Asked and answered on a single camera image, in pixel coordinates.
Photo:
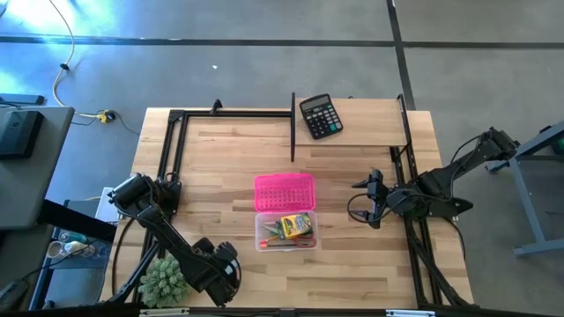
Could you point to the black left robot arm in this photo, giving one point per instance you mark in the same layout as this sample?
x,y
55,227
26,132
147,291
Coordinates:
x,y
167,229

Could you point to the green artificial plant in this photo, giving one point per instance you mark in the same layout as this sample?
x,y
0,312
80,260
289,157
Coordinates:
x,y
163,282

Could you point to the black desk calculator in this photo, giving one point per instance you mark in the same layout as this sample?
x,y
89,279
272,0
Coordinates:
x,y
321,116

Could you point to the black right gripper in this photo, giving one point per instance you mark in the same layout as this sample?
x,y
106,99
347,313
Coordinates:
x,y
392,200

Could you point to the clear bottle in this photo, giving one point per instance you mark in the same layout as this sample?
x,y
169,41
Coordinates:
x,y
70,248

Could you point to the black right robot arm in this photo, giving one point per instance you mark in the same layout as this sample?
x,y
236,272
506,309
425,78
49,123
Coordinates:
x,y
449,176

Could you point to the yellow pencil red eraser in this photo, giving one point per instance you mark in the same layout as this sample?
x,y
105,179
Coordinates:
x,y
263,245

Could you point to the white paper sheet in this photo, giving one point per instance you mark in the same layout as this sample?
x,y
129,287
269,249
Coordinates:
x,y
106,207

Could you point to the clear pencil box pink lid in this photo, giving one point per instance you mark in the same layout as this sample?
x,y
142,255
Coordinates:
x,y
284,193

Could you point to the black utility cart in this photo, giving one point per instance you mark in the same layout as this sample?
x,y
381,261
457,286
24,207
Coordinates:
x,y
66,216

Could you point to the black box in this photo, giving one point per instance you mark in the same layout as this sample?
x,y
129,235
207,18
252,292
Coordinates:
x,y
20,134

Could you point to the grey metal table frame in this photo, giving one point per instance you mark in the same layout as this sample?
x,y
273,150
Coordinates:
x,y
529,211

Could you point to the grey desk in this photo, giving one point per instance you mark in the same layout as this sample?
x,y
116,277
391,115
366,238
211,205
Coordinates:
x,y
35,185

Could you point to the black table clamp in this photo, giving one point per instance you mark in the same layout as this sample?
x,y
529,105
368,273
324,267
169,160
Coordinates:
x,y
217,106

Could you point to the flat black device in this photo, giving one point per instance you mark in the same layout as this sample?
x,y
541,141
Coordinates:
x,y
22,99

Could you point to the black rig frame rail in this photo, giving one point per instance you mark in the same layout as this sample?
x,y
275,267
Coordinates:
x,y
425,260

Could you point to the yellow green crayon box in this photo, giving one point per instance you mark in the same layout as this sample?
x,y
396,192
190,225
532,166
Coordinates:
x,y
294,226

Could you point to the black table edge bar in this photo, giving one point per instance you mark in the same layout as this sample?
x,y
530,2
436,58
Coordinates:
x,y
308,312

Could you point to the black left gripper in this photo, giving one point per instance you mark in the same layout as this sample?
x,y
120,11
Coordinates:
x,y
218,273

